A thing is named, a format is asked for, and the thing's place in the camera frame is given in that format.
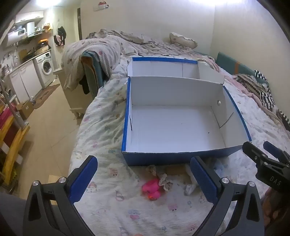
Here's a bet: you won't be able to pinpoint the white fluffy sock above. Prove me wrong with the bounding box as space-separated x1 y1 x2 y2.
185 163 200 196

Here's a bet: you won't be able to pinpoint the white wall cabinet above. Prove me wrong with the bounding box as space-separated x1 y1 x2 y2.
15 11 44 23

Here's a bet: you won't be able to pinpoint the hanging dark clothes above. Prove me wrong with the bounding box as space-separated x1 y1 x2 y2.
54 26 67 47

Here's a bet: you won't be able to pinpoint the blue white cardboard box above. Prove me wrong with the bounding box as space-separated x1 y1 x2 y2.
121 57 252 167

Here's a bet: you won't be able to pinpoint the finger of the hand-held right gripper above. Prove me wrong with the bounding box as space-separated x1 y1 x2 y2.
263 141 290 162
242 142 273 168

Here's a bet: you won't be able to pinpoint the pink sock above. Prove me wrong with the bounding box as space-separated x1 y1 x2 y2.
142 178 162 201

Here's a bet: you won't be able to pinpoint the yellow rack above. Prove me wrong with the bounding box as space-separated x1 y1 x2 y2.
0 104 31 189

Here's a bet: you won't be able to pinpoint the floral lace scrunchie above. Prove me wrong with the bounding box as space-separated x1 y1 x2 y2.
146 165 174 191

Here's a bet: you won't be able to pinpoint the teal garment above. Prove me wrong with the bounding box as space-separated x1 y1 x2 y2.
81 50 108 96

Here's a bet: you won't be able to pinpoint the brown cardboard box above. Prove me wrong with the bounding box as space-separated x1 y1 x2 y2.
16 100 34 119

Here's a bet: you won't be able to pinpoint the black white striped cloth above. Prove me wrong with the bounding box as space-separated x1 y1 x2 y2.
254 70 290 132

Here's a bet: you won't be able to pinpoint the white washing machine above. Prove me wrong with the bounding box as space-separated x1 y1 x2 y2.
33 51 56 88

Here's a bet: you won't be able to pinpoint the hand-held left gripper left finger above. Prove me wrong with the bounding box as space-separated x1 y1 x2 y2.
23 155 98 236

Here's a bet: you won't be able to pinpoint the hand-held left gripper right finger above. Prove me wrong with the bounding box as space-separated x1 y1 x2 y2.
190 156 265 236

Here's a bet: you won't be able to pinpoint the white kitchen cabinet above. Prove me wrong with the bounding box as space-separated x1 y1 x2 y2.
9 60 43 102

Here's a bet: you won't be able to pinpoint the ruffled pillow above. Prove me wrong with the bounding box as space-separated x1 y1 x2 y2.
169 32 198 49

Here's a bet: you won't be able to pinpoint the light blue fluffy cloth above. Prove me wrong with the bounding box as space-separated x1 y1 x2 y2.
212 159 229 173

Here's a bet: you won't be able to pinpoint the brown floor mat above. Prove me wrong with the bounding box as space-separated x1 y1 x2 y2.
34 84 61 109

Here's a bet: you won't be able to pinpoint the white water heater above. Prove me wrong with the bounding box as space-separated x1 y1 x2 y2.
5 21 35 47

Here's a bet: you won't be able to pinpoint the crochet patterned blanket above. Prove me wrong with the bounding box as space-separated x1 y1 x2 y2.
233 74 265 96

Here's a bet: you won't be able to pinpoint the teal headboard cushion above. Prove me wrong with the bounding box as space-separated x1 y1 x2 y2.
215 52 270 89

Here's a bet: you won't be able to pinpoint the beige wooden cabinet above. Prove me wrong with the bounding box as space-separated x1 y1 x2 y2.
54 68 88 119

